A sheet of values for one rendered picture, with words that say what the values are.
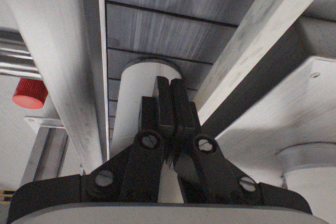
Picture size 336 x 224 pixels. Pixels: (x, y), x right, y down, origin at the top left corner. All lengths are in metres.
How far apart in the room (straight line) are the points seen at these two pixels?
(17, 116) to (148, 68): 0.32
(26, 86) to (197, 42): 0.22
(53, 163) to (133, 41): 0.30
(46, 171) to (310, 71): 0.38
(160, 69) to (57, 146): 0.30
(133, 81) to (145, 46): 0.03
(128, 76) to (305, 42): 0.14
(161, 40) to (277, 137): 0.25
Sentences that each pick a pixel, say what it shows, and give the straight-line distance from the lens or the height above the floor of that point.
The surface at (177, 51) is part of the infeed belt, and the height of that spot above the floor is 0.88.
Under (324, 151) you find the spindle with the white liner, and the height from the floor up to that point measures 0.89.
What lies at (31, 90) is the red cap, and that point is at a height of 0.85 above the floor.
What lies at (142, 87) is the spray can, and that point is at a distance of 0.15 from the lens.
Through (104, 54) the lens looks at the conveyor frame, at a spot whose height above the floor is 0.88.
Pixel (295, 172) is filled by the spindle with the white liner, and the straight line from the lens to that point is 0.40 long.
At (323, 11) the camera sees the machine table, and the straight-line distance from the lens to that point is 0.24.
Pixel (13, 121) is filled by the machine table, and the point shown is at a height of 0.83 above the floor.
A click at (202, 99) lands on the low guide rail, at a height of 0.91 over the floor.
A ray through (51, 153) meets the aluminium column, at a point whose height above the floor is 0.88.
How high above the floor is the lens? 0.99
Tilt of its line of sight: 31 degrees down
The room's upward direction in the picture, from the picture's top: 180 degrees counter-clockwise
